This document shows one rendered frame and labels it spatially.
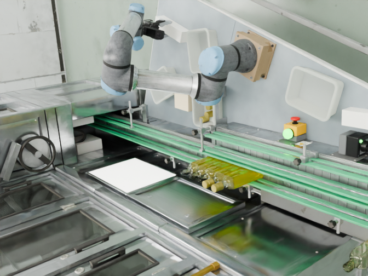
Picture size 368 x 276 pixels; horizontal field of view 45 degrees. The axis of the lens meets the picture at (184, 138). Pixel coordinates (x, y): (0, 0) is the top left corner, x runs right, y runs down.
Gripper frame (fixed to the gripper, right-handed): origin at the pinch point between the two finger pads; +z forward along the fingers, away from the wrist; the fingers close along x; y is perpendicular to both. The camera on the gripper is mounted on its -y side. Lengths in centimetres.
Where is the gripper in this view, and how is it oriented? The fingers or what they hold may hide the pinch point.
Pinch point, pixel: (170, 28)
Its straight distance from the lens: 250.3
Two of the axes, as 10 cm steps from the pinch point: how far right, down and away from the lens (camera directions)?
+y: -6.1, -5.2, 6.0
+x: -1.7, 8.3, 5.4
